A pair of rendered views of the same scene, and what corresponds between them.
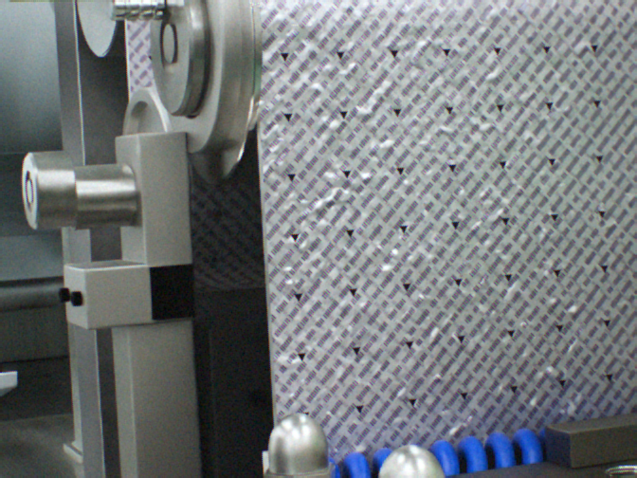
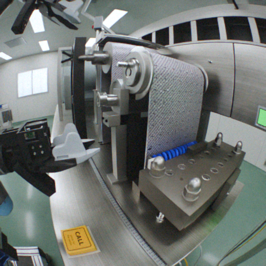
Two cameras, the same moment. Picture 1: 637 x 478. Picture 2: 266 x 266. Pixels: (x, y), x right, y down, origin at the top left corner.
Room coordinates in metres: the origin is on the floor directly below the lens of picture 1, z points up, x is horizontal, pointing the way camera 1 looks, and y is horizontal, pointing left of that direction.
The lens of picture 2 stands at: (0.40, 0.11, 1.22)
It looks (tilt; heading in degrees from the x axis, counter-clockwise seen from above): 21 degrees down; 351
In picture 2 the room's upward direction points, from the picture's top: 2 degrees clockwise
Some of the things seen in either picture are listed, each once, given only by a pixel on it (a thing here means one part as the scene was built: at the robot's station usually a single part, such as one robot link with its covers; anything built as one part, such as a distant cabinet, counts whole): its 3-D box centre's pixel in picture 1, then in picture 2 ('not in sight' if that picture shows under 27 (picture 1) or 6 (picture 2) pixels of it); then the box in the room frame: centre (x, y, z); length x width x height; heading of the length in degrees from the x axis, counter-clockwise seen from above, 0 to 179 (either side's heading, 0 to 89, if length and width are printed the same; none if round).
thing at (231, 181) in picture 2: not in sight; (227, 189); (0.57, -0.21, 0.96); 0.10 x 0.03 x 0.11; 112
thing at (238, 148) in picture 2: not in sight; (239, 146); (0.66, -0.33, 1.05); 0.04 x 0.04 x 0.04
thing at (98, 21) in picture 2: not in sight; (97, 23); (1.28, 0.24, 1.66); 0.07 x 0.07 x 0.10; 89
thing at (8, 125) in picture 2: not in sight; (4, 119); (3.70, 3.92, 0.51); 0.91 x 0.58 x 1.02; 46
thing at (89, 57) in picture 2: not in sight; (85, 57); (0.95, 0.23, 1.33); 0.06 x 0.03 x 0.03; 112
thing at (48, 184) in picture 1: (48, 190); (101, 99); (0.76, 0.14, 1.18); 0.04 x 0.02 x 0.04; 22
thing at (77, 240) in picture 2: not in sight; (77, 240); (0.52, 0.21, 0.91); 0.07 x 0.07 x 0.02; 22
